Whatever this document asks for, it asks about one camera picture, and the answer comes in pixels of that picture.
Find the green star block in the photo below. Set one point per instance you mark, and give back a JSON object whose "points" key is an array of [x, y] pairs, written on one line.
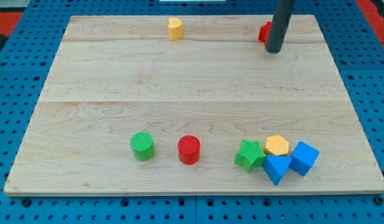
{"points": [[250, 155]]}

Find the red star block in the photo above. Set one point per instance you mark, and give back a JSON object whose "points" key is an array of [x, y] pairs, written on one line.
{"points": [[264, 32]]}

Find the light wooden board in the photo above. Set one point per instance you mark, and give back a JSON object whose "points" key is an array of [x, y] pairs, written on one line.
{"points": [[115, 76]]}

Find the red cylinder block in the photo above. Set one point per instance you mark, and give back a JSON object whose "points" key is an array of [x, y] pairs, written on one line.
{"points": [[189, 149]]}

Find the green cylinder block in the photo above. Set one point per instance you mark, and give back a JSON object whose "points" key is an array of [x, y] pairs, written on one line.
{"points": [[142, 145]]}

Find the yellow heart block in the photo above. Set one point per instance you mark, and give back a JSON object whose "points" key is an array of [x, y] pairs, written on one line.
{"points": [[175, 28]]}

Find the yellow hexagon block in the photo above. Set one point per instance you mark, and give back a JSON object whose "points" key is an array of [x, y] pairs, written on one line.
{"points": [[276, 145]]}

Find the blue triangle block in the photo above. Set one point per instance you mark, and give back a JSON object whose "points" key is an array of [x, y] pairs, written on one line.
{"points": [[276, 167]]}

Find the blue cube block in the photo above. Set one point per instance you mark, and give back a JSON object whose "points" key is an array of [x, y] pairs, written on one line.
{"points": [[303, 158]]}

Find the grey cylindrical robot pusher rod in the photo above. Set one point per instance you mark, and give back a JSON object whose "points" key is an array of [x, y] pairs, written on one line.
{"points": [[279, 25]]}

